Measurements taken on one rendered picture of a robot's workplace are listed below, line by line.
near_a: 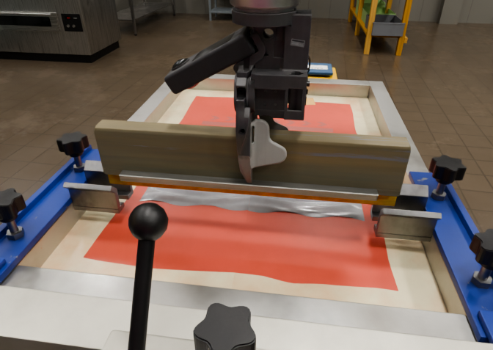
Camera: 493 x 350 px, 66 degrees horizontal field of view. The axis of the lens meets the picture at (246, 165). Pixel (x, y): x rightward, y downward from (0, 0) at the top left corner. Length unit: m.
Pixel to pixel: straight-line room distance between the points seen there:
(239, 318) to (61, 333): 0.18
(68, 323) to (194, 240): 0.23
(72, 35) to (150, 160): 4.59
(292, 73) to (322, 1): 7.29
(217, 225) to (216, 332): 0.34
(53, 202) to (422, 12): 7.62
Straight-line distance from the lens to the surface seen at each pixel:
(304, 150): 0.48
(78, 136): 0.64
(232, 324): 0.25
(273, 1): 0.40
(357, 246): 0.56
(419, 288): 0.53
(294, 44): 0.43
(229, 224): 0.58
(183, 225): 0.58
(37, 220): 0.58
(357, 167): 0.50
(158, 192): 0.65
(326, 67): 1.26
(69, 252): 0.59
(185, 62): 0.47
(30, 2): 5.27
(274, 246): 0.54
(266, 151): 0.46
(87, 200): 0.60
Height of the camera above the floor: 1.33
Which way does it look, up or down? 31 degrees down
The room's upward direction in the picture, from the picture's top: straight up
